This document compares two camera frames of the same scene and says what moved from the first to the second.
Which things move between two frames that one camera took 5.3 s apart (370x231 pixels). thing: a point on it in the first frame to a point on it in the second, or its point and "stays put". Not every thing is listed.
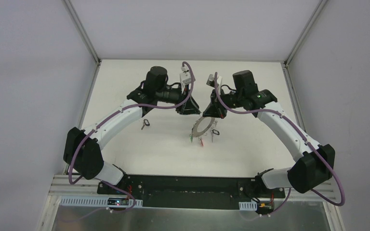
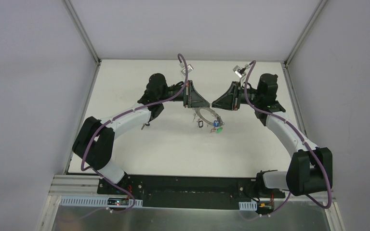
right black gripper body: x=215 y=104 to x=236 y=96
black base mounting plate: x=191 y=191 stays put
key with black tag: x=145 y=122 stays put
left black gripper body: x=185 y=101 to x=186 y=95
